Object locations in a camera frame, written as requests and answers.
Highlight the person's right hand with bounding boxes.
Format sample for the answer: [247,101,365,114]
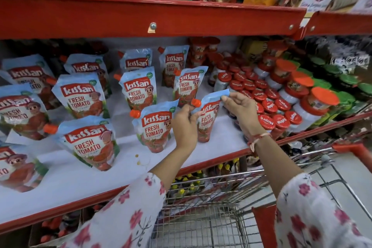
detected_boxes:
[221,92,263,138]

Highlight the person's left hand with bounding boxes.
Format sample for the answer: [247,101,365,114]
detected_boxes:
[171,104,202,154]

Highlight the blue tomato ketchup pouch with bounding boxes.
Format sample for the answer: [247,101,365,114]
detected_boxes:
[191,89,231,144]

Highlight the person's left forearm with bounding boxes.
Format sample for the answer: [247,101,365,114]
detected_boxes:
[149,143,201,191]

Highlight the person's right forearm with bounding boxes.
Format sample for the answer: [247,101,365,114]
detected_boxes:
[252,134,304,199]

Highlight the cluster of red-lid jars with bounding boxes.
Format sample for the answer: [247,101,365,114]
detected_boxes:
[208,60,303,141]

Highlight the yellow cardboard box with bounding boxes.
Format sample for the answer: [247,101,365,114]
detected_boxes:
[241,38,269,61]

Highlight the row of orange-lid jars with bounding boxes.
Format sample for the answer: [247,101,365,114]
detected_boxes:
[256,40,340,133]

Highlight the row of yellow-cap bottles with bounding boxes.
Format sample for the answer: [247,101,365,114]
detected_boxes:
[167,158,240,199]

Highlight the group of ketchup pouches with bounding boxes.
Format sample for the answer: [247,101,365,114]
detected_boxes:
[0,44,209,194]

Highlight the row of green-lid jars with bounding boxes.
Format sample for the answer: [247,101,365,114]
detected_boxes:
[291,56,372,126]

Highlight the red metal shelf board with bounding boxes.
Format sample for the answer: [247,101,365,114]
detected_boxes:
[0,0,372,40]

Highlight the white shelf with red edge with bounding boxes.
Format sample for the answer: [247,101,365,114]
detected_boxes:
[0,82,372,235]

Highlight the white floral sleeve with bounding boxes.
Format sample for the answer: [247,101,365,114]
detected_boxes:
[59,172,167,248]
[274,173,372,248]

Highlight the black white packets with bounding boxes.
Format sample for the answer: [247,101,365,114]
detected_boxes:
[328,42,371,66]

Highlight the row of red sauce bottles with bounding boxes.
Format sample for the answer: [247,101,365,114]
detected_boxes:
[39,203,102,244]

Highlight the red white thread bracelet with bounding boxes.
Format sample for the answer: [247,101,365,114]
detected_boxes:
[247,132,272,153]

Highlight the metal wire shopping cart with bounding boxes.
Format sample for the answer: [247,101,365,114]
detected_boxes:
[148,143,372,248]

